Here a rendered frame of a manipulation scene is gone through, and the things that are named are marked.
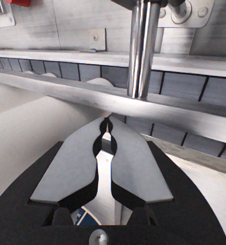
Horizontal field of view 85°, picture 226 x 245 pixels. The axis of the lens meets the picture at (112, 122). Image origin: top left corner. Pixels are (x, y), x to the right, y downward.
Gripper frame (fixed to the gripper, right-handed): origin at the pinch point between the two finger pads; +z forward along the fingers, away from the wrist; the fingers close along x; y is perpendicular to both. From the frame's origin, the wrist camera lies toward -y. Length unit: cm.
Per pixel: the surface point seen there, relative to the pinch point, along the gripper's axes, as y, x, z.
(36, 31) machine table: -8.2, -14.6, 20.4
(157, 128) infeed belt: 3.0, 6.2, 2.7
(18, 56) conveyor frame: -4.2, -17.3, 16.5
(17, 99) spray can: -0.4, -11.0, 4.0
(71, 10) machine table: -10.6, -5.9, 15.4
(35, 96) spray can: 0.0, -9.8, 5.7
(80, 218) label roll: 45.3, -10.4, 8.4
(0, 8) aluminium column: -12.6, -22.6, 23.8
